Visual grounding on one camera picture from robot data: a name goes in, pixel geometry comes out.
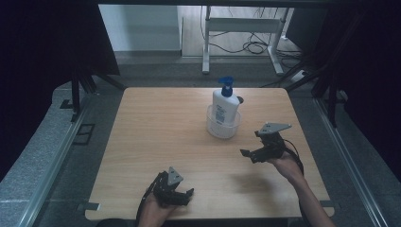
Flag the black metal stand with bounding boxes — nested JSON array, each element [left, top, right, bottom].
[[285, 72, 340, 129], [69, 73, 128, 123]]

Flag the person's left hand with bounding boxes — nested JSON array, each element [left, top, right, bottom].
[[137, 192, 178, 227]]

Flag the white power strip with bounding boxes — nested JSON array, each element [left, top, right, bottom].
[[290, 70, 308, 83]]

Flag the white pump bottle blue cap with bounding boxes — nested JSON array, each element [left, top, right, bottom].
[[211, 76, 242, 127]]

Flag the aluminium rail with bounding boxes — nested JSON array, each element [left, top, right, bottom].
[[313, 96, 390, 227], [18, 94, 93, 227]]

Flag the black tape outline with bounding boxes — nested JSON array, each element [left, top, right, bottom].
[[72, 123, 96, 147]]

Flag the person's right hand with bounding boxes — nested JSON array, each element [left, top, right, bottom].
[[268, 150, 306, 187]]

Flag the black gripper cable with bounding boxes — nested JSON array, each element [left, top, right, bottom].
[[135, 181, 159, 227], [283, 138, 305, 176]]

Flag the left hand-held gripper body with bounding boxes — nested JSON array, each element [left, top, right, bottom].
[[150, 166, 190, 207]]

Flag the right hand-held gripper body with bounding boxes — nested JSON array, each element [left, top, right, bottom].
[[252, 122, 292, 165]]

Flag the black floor cables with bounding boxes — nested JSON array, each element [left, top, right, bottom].
[[207, 6, 305, 61]]

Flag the clear plastic cup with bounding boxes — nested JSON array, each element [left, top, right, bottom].
[[206, 105, 243, 140]]

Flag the white desk frame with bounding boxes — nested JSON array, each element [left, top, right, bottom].
[[201, 5, 296, 76]]

